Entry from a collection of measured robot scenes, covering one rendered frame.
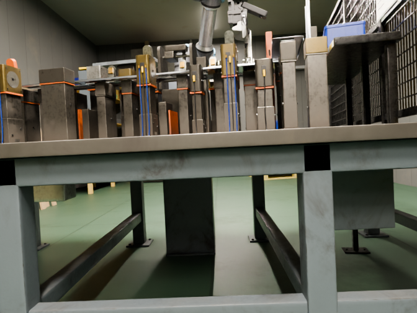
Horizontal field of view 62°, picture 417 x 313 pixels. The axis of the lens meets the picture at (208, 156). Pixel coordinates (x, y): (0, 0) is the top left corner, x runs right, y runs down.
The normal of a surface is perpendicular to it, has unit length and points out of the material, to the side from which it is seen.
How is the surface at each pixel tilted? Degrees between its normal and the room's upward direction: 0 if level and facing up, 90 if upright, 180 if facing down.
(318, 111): 90
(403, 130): 90
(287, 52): 90
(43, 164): 90
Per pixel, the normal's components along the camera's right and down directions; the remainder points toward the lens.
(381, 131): -0.03, 0.03
